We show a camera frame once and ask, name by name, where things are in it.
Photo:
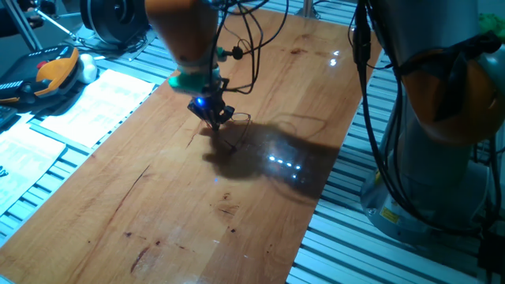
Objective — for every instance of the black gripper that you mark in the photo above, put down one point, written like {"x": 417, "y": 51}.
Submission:
{"x": 205, "y": 106}

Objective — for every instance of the brown thin-framed glasses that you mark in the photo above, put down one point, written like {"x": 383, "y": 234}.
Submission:
{"x": 241, "y": 134}

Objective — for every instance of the forearm in black sleeve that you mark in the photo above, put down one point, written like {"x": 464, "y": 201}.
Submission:
{"x": 10, "y": 25}

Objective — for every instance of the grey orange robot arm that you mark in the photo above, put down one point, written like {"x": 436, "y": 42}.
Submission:
{"x": 434, "y": 98}

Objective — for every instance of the person's bare hand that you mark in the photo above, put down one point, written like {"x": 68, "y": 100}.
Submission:
{"x": 33, "y": 19}

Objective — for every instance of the glossy wooden board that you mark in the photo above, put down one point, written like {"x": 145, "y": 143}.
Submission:
{"x": 158, "y": 189}

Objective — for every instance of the white printed paper sheet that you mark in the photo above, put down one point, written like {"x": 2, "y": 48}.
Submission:
{"x": 23, "y": 161}
{"x": 98, "y": 104}

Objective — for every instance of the white rounded plastic object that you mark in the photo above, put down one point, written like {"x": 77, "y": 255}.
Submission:
{"x": 87, "y": 69}

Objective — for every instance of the black round spool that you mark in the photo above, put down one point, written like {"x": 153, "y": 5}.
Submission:
{"x": 114, "y": 19}

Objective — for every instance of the orange black teach pendant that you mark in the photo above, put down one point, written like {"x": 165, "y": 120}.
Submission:
{"x": 51, "y": 75}

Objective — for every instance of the grey metal strut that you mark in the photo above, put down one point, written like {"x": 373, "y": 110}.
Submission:
{"x": 21, "y": 25}

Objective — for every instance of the green cloth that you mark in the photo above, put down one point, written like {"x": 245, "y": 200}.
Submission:
{"x": 493, "y": 23}

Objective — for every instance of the aluminium frame post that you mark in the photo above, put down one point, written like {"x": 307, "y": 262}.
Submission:
{"x": 307, "y": 8}

